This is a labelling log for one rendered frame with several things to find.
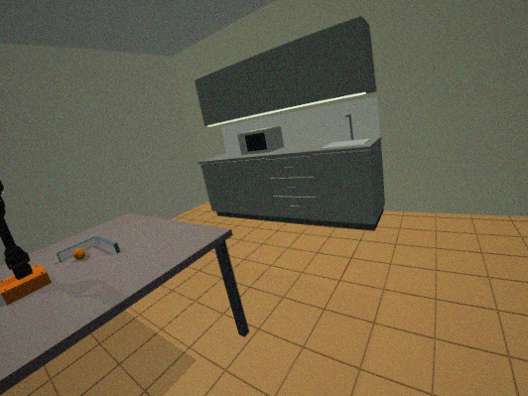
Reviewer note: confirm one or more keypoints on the clear low corner wall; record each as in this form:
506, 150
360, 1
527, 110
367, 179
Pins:
86, 245

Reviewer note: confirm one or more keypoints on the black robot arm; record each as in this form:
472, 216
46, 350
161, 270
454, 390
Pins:
14, 255

